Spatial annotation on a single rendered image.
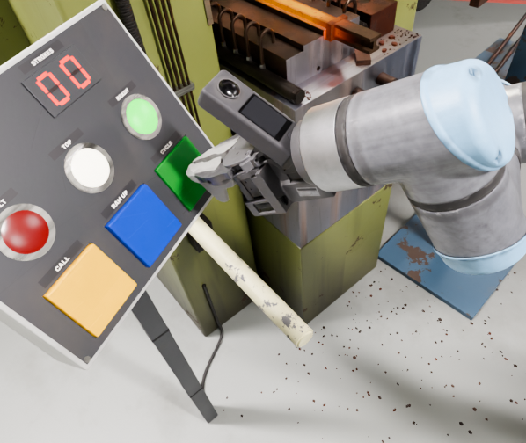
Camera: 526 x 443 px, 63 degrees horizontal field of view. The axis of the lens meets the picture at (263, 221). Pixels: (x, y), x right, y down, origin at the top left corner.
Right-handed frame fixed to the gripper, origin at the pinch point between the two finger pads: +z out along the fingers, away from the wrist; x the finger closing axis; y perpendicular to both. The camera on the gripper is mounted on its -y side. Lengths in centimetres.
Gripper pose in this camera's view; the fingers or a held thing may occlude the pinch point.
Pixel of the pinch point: (191, 166)
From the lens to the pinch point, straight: 58.8
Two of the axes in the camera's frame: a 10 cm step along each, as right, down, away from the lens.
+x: 4.3, -7.2, 5.5
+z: -7.3, 0.8, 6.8
